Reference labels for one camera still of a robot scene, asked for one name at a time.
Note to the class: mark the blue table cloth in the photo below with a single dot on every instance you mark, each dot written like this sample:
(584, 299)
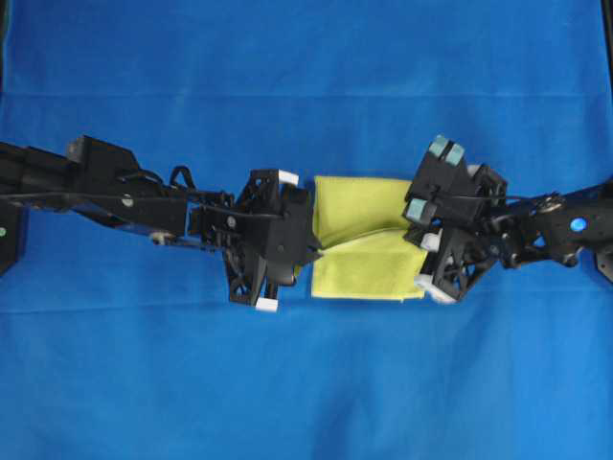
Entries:
(115, 348)

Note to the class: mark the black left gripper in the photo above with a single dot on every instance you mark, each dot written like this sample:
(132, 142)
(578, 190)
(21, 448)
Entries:
(270, 238)

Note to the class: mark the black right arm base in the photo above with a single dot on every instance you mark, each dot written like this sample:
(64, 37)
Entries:
(603, 255)

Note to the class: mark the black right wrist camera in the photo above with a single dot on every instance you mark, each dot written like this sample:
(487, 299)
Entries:
(447, 189)

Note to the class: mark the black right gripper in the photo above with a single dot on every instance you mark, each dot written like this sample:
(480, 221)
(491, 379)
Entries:
(456, 260)

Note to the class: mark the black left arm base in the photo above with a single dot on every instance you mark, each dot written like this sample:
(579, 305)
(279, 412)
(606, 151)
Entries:
(14, 227)

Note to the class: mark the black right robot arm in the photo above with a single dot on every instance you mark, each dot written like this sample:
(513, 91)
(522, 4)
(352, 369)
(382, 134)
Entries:
(550, 227)

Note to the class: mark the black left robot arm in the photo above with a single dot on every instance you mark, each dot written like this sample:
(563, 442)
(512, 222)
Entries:
(104, 183)

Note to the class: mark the yellow-green towel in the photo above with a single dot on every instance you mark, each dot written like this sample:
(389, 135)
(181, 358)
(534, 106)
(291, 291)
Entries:
(364, 255)

